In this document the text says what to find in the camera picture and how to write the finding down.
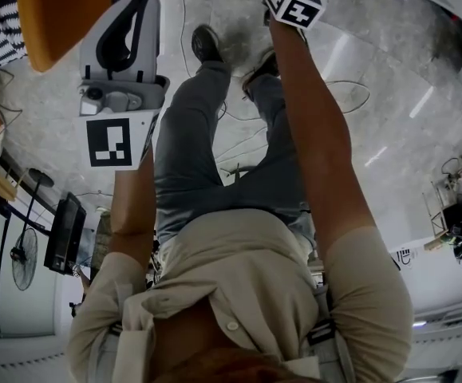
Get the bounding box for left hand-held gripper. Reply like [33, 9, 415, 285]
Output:
[73, 0, 171, 171]

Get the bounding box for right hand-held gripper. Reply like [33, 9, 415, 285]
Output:
[261, 0, 327, 31]

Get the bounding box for person's left forearm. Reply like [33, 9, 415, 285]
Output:
[109, 149, 158, 263]

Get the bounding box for person's right forearm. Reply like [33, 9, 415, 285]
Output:
[268, 18, 379, 255]

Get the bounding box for orange sofa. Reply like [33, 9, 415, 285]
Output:
[0, 0, 113, 75]

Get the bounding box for person's left shoe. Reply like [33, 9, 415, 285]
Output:
[192, 24, 224, 64]

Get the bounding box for person's grey trousers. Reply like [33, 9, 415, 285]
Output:
[153, 60, 315, 245]

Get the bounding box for black monitor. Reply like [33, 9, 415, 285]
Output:
[43, 191, 87, 275]

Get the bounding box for person's beige shirt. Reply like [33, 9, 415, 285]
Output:
[66, 207, 414, 383]

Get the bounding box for white floor cable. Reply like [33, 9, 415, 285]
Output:
[180, 0, 195, 77]

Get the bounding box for white power strip cable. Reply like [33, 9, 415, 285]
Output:
[325, 80, 372, 115]

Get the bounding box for black floor cable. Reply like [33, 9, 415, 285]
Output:
[214, 101, 272, 183]

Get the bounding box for light wooden slat frame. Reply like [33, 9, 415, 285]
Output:
[0, 169, 18, 203]

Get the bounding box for black pedestal fan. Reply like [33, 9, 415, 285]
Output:
[10, 168, 55, 292]

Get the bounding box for black hanging cable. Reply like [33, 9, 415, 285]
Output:
[0, 209, 13, 337]

